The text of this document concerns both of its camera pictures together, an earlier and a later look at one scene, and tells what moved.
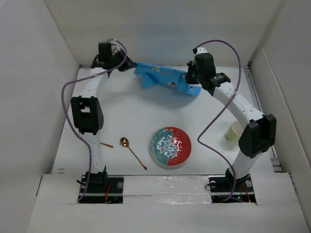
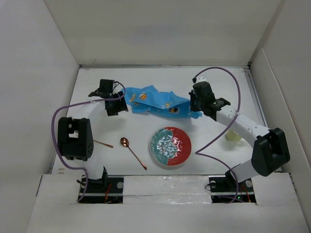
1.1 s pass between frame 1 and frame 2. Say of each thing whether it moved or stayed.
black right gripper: moved
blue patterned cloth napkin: moved
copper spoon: stayed
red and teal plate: stayed
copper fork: stayed
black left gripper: moved
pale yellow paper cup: stayed
